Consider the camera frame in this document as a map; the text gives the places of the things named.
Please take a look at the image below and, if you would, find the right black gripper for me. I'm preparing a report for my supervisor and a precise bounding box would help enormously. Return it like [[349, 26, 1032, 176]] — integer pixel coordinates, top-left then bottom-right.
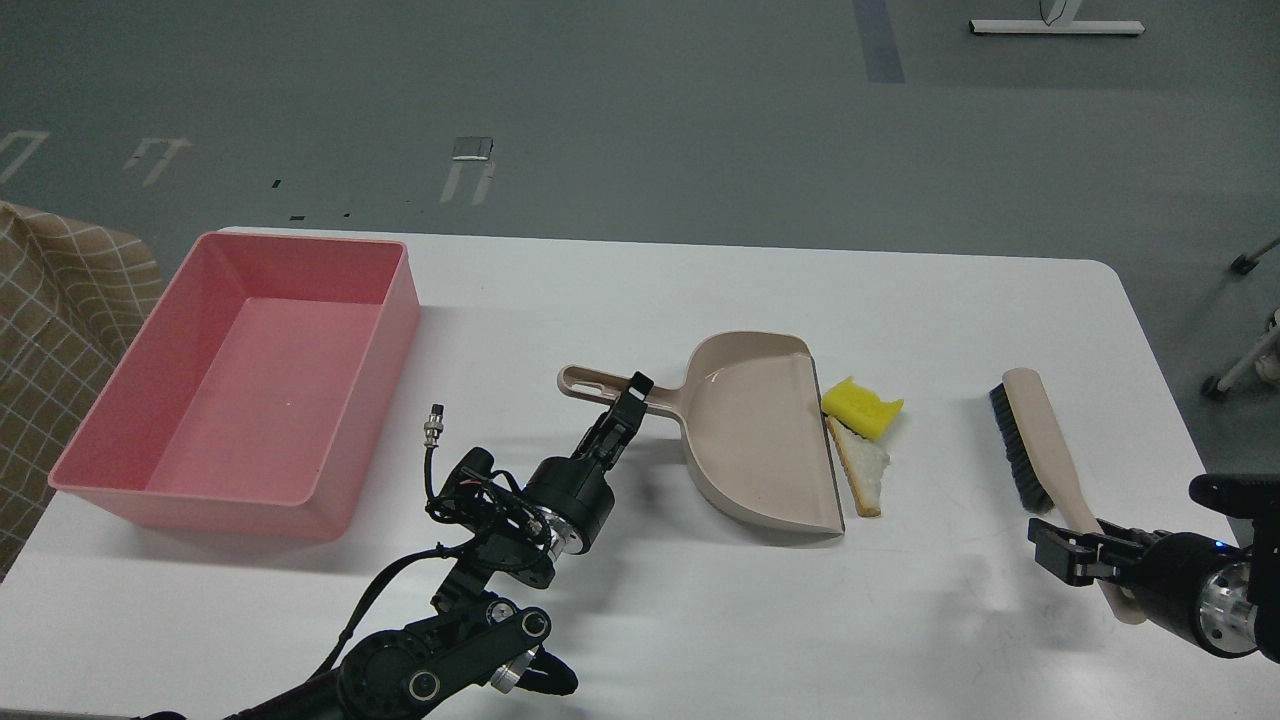
[[1028, 518, 1256, 659]]

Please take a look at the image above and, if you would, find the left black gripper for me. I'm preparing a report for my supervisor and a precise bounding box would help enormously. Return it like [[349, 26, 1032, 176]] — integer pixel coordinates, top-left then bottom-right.
[[524, 372, 654, 555]]

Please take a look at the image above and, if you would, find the beige hand brush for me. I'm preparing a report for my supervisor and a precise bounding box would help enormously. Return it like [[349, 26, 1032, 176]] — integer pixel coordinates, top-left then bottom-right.
[[989, 366, 1147, 625]]

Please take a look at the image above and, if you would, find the beige plastic dustpan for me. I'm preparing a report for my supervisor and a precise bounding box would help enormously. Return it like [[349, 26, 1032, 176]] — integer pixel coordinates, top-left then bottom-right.
[[557, 331, 847, 544]]

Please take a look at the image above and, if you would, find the triangular bread slice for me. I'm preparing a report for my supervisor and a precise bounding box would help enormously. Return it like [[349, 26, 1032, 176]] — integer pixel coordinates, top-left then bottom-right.
[[826, 416, 891, 518]]

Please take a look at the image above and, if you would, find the yellow sponge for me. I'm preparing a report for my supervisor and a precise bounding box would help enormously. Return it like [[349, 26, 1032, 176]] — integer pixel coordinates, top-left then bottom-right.
[[820, 375, 905, 441]]

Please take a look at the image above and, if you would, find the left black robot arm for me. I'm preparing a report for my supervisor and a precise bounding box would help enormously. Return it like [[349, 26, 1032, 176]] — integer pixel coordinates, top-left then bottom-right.
[[239, 373, 654, 719]]

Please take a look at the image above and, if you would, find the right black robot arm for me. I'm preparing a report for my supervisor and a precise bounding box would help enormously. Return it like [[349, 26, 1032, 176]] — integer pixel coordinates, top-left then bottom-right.
[[1027, 473, 1279, 662]]

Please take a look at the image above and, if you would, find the pink plastic bin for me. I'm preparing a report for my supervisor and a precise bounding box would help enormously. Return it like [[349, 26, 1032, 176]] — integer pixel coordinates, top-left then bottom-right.
[[49, 232, 421, 541]]

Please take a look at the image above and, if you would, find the white wheeled cart leg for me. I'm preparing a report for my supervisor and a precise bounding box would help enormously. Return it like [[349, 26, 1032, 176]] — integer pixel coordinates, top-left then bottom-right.
[[1199, 307, 1279, 400]]

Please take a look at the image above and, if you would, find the rolling stand caster leg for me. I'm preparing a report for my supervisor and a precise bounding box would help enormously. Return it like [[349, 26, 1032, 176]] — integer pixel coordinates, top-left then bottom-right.
[[1228, 236, 1280, 275]]

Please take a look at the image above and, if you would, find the white stand base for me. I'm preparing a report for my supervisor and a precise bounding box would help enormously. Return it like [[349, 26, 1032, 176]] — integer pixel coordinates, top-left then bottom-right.
[[968, 1, 1147, 38]]

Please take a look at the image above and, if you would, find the brown checkered cloth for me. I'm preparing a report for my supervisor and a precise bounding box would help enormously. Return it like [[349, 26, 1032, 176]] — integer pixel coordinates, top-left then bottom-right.
[[1, 202, 165, 571]]

